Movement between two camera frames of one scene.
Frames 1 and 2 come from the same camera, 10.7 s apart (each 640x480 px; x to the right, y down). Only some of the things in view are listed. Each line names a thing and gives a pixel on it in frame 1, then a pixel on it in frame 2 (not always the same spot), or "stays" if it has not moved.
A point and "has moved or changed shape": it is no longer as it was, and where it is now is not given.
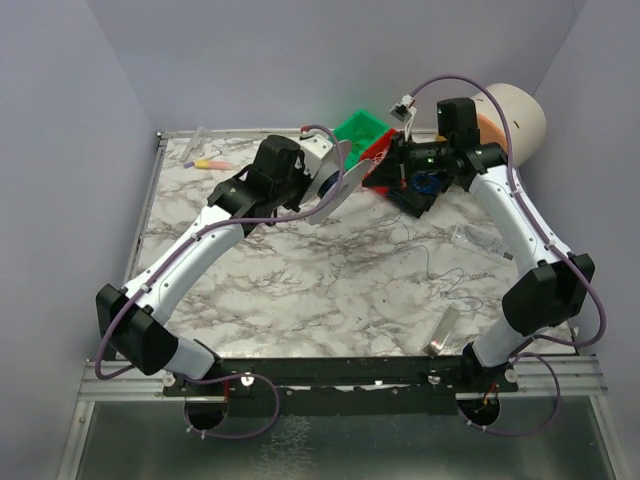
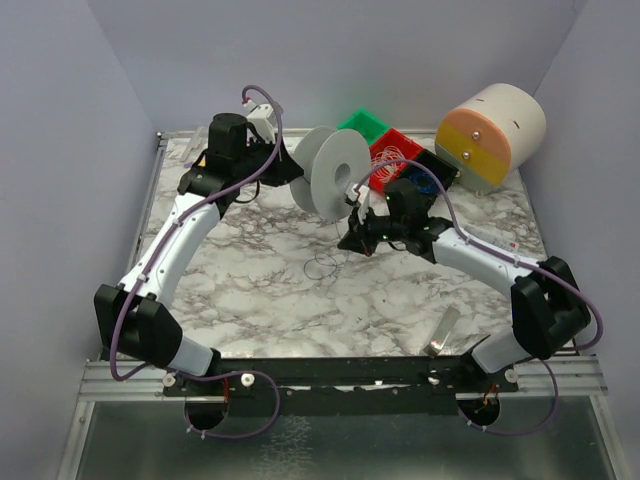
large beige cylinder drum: (526, 118) stays
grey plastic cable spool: (331, 185) has moved or changed shape
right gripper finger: (388, 172) → (357, 238)
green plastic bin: (360, 130) stays
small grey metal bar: (442, 331) stays
